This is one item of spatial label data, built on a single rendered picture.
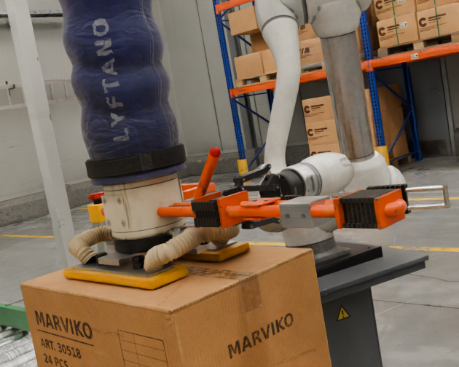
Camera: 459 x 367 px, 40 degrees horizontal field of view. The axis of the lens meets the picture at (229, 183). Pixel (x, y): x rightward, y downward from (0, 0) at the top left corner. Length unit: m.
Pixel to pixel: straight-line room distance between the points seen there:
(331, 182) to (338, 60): 0.49
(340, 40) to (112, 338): 1.02
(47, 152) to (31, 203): 6.58
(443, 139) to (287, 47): 8.61
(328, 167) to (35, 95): 3.75
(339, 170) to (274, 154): 0.22
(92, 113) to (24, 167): 10.29
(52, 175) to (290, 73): 3.52
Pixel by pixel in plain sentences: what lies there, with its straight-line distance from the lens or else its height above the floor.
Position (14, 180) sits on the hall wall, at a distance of 11.56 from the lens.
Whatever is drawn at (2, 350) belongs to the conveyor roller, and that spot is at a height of 0.54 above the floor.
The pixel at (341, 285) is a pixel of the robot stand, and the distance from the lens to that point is 1.78.
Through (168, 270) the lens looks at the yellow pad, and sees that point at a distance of 1.32.
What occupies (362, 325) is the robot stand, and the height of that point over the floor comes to 0.55.
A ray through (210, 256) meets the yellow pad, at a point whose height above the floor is 0.96.
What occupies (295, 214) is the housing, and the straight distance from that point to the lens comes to 1.11.
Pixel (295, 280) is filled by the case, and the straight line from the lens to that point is 1.36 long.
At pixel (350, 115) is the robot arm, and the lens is 1.87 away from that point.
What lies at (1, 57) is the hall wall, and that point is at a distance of 11.76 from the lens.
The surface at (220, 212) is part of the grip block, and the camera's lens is 1.22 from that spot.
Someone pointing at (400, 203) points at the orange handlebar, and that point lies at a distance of 1.02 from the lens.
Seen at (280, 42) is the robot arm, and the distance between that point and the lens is 1.71.
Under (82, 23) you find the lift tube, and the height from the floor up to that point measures 1.50.
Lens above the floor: 1.27
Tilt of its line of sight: 7 degrees down
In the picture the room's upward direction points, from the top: 10 degrees counter-clockwise
